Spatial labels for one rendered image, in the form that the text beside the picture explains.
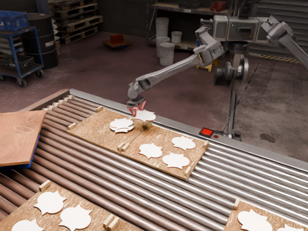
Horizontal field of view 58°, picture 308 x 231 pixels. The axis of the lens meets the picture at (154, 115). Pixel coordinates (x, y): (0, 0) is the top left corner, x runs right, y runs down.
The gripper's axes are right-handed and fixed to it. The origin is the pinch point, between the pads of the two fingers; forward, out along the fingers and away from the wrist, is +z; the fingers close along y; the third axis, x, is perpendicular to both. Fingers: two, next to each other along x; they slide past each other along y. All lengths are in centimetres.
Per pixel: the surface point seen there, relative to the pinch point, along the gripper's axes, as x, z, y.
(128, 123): 7.9, 8.4, -0.9
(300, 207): -95, 27, -16
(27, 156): 27, -2, -62
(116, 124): 13.9, 7.6, -5.6
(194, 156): -39.7, 17.6, -7.5
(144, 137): -6.5, 12.9, -6.4
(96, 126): 26.6, 8.3, -11.5
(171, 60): 143, 77, 332
